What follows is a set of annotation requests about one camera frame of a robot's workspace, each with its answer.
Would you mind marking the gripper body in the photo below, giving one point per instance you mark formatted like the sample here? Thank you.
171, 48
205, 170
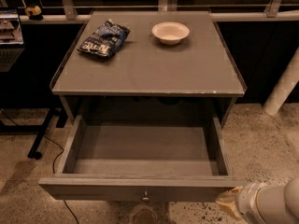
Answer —
249, 200

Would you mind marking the grey top drawer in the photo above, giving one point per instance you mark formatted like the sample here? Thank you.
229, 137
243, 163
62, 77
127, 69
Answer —
142, 163

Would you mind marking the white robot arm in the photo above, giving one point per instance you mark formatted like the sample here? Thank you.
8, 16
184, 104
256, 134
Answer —
259, 203

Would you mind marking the grey drawer cabinet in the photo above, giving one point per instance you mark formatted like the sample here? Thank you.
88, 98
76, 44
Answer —
199, 66

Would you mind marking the white paper bowl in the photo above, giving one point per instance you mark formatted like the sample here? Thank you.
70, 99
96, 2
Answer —
170, 33

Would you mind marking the black table leg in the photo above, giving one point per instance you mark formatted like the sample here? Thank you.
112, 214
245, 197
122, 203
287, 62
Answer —
34, 153

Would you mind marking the blue chip bag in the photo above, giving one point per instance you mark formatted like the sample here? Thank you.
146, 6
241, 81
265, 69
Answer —
105, 41

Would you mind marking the small yellow black object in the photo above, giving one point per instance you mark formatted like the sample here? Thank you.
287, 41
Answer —
34, 12

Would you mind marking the open laptop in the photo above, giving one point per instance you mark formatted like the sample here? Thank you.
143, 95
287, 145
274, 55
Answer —
11, 39

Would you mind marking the metal railing frame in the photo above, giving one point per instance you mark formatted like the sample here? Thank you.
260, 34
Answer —
219, 10

